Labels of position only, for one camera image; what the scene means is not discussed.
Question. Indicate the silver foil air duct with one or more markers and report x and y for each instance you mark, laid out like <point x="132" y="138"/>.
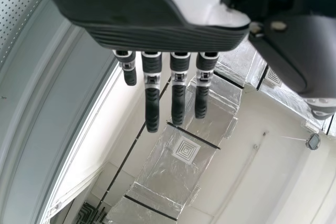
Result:
<point x="162" y="184"/>

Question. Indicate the thin black ceiling pipe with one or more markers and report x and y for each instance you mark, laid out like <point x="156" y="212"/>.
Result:
<point x="123" y="166"/>

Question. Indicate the white square ceiling diffuser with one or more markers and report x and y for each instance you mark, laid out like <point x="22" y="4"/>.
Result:
<point x="273" y="77"/>
<point x="185" y="150"/>

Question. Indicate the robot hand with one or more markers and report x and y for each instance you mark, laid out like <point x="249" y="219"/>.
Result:
<point x="147" y="6"/>

